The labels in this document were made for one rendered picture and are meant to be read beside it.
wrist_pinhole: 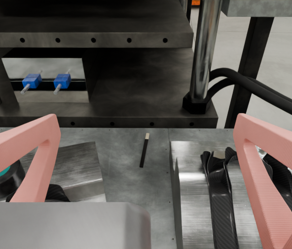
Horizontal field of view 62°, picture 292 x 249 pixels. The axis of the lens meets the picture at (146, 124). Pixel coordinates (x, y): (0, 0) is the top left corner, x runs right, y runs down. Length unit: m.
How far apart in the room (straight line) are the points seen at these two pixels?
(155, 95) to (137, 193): 0.48
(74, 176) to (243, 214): 0.31
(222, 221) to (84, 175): 0.26
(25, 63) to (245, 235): 0.81
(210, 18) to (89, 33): 0.37
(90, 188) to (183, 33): 0.56
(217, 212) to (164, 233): 0.14
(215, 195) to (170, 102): 0.54
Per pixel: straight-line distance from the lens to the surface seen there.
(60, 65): 0.90
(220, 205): 0.46
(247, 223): 0.47
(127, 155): 0.68
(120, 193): 0.60
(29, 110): 0.97
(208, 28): 0.76
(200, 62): 0.80
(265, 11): 0.94
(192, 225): 0.44
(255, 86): 0.80
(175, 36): 0.83
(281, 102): 0.79
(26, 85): 0.93
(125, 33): 0.83
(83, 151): 0.55
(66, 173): 0.51
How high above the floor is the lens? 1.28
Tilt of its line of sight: 37 degrees down
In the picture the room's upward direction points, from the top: straight up
